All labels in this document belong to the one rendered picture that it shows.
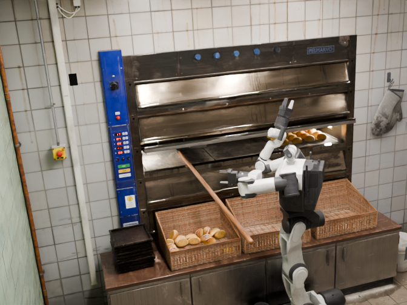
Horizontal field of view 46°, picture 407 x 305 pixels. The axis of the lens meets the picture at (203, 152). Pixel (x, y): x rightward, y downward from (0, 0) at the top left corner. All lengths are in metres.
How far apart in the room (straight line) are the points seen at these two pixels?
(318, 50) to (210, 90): 0.97
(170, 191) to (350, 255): 1.55
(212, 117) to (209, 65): 0.41
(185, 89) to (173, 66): 0.19
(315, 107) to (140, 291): 2.05
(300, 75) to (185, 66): 0.97
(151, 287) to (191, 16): 2.00
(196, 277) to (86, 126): 1.38
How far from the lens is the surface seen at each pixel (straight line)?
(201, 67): 3.72
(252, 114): 3.92
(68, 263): 4.04
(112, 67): 3.55
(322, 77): 4.13
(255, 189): 2.96
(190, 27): 3.66
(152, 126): 3.71
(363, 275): 4.33
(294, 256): 3.40
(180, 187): 3.90
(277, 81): 3.95
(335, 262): 4.11
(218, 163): 3.92
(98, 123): 3.64
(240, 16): 3.78
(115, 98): 3.58
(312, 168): 3.11
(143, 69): 3.63
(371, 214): 4.15
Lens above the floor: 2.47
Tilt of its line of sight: 18 degrees down
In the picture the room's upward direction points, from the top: 4 degrees counter-clockwise
